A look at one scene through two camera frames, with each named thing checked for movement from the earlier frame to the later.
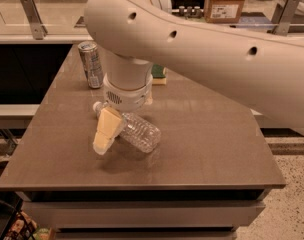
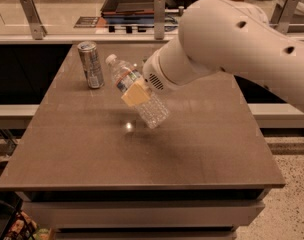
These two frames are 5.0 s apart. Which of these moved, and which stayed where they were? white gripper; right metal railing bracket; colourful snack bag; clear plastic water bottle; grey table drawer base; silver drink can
Moved: clear plastic water bottle; white gripper
Stayed: right metal railing bracket; colourful snack bag; silver drink can; grey table drawer base
